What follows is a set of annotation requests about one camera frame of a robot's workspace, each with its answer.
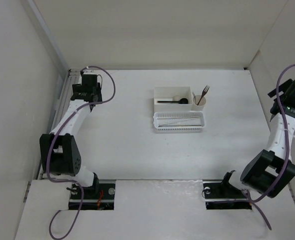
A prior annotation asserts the brown wooden fork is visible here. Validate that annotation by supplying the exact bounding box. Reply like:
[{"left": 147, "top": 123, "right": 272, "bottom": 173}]
[{"left": 197, "top": 85, "right": 210, "bottom": 105}]

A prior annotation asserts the beige wooden spoon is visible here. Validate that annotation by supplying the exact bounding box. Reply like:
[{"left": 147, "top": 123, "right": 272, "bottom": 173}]
[{"left": 172, "top": 95, "right": 182, "bottom": 101}]

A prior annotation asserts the black spoon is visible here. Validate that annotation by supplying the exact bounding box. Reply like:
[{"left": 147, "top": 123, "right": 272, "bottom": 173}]
[{"left": 157, "top": 98, "right": 189, "bottom": 105}]

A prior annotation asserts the metal chopstick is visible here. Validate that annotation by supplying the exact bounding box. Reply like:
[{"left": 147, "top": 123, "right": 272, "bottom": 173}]
[{"left": 171, "top": 116, "right": 201, "bottom": 119}]

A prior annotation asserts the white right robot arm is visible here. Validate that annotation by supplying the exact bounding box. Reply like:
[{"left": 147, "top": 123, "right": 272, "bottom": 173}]
[{"left": 240, "top": 79, "right": 295, "bottom": 198}]

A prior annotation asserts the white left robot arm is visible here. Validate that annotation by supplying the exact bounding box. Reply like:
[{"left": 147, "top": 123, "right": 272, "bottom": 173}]
[{"left": 39, "top": 72, "right": 102, "bottom": 199}]

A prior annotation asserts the white square box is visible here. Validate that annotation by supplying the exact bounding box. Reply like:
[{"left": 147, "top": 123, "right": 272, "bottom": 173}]
[{"left": 153, "top": 86, "right": 192, "bottom": 112}]

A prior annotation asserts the white perforated basket tray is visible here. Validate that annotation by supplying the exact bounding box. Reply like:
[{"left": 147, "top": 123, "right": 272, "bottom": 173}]
[{"left": 153, "top": 111, "right": 206, "bottom": 133}]

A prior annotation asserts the white paper cup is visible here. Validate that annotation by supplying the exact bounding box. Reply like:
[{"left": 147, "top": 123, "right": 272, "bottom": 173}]
[{"left": 191, "top": 95, "right": 207, "bottom": 111}]

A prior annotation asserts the aluminium rail frame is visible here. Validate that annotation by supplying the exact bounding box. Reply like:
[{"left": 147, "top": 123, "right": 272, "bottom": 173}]
[{"left": 24, "top": 0, "right": 81, "bottom": 181}]

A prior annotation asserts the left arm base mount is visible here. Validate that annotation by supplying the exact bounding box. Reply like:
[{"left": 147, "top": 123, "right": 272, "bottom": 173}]
[{"left": 67, "top": 180, "right": 116, "bottom": 211}]

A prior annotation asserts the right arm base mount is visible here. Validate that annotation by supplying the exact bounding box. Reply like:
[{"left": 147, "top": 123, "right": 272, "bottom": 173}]
[{"left": 201, "top": 170, "right": 252, "bottom": 210}]

